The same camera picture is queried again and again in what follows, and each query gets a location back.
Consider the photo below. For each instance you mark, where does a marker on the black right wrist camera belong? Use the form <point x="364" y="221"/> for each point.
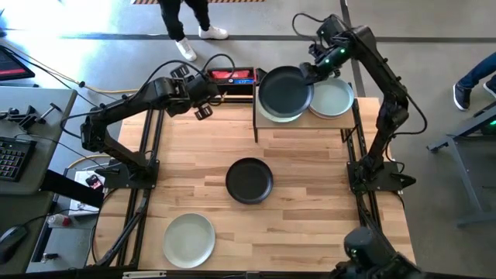
<point x="331" y="27"/>

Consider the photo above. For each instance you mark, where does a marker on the pale green plate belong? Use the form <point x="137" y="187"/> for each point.
<point x="333" y="98"/>
<point x="189" y="240"/>
<point x="279" y="120"/>

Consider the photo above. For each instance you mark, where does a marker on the black round-topped equipment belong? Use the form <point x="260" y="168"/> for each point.
<point x="364" y="248"/>

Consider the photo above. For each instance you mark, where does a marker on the white paper box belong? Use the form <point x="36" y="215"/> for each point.
<point x="79" y="176"/>

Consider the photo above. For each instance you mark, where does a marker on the red and black box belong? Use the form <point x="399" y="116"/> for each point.
<point x="230" y="74"/>

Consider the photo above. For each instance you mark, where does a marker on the black keyboard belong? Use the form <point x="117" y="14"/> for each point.
<point x="15" y="159"/>

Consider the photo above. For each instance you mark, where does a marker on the black clamp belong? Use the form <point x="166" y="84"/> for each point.
<point x="27" y="118"/>

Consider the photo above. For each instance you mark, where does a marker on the black flat bar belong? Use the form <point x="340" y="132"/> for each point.
<point x="73" y="190"/>

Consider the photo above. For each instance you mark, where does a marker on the black plate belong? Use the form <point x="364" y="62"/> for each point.
<point x="250" y="181"/>
<point x="284" y="93"/>

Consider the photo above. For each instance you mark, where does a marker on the grey desk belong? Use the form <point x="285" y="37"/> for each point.
<point x="50" y="147"/>

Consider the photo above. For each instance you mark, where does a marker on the laptop with red screen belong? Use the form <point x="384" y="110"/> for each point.
<point x="11" y="66"/>

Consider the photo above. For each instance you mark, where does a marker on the small black red gadget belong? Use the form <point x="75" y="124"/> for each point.
<point x="94" y="182"/>

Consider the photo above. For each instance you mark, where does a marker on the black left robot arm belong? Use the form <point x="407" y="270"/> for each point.
<point x="131" y="102"/>

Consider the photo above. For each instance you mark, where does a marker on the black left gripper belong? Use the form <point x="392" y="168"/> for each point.
<point x="201" y="91"/>

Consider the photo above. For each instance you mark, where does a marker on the grey metal stand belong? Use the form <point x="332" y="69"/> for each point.
<point x="465" y="174"/>

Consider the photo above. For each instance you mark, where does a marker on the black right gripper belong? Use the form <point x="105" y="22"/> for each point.
<point x="329" y="58"/>

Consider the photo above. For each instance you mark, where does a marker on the black computer mouse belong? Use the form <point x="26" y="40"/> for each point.
<point x="11" y="240"/>

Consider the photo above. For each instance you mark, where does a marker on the black aluminium table frame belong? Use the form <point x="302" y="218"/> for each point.
<point x="348" y="151"/>

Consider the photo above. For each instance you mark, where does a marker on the red and white bottle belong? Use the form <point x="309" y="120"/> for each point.
<point x="62" y="221"/>

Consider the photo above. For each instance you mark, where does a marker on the person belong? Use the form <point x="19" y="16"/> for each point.
<point x="170" y="19"/>
<point x="478" y="71"/>

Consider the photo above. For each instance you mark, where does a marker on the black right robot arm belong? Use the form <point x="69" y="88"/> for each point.
<point x="381" y="69"/>

